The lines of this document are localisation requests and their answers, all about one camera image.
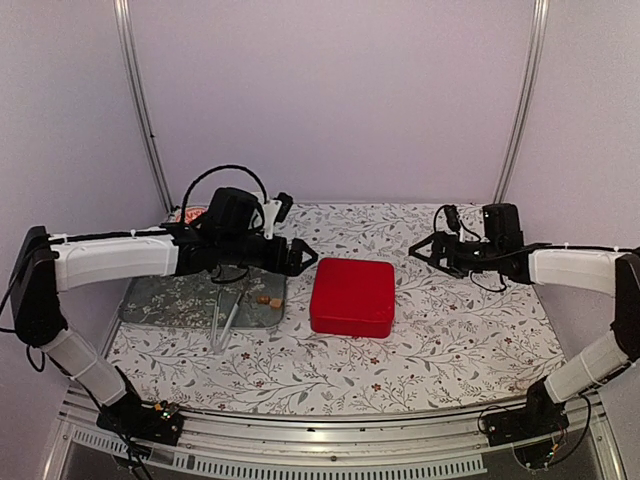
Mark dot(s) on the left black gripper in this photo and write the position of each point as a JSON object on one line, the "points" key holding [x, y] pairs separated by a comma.
{"points": [[292, 267]]}

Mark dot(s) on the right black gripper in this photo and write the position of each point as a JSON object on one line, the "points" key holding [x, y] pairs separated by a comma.
{"points": [[440, 241]]}

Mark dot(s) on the red box lid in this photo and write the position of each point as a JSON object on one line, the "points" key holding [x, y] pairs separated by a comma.
{"points": [[360, 292]]}

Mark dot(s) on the red chocolate box base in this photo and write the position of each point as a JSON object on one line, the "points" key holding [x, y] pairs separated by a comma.
{"points": [[353, 326]]}

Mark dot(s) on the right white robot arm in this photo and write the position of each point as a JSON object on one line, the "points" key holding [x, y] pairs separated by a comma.
{"points": [[609, 270]]}

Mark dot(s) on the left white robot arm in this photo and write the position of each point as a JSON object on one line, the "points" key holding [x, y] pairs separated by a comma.
{"points": [[236, 229]]}

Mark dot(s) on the floral tablecloth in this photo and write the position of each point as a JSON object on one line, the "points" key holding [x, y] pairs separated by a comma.
{"points": [[453, 343]]}

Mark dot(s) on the red patterned small bowl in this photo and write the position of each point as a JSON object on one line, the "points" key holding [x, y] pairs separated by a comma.
{"points": [[190, 214]]}

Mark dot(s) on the green floral tray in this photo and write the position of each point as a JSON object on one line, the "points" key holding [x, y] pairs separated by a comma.
{"points": [[196, 301]]}

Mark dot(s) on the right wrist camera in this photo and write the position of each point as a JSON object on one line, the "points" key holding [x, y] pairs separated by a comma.
{"points": [[452, 218]]}

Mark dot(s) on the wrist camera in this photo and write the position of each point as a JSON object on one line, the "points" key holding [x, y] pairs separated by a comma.
{"points": [[452, 218], [286, 202]]}

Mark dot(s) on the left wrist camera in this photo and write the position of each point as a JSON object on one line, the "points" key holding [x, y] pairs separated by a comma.
{"points": [[286, 202]]}

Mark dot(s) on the front aluminium rail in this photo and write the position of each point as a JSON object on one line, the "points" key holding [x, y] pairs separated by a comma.
{"points": [[445, 444]]}

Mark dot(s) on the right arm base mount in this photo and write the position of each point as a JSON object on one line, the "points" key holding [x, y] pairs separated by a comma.
{"points": [[539, 416]]}

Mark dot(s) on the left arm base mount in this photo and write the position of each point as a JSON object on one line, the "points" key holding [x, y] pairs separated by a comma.
{"points": [[132, 417]]}

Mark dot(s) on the left aluminium frame post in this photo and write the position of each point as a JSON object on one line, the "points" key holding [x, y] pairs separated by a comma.
{"points": [[125, 32]]}

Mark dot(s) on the aluminium frame post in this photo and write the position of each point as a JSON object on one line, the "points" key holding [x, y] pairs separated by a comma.
{"points": [[125, 32], [533, 59]]}

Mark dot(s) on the right aluminium frame post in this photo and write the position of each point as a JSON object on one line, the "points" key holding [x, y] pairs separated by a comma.
{"points": [[533, 59]]}

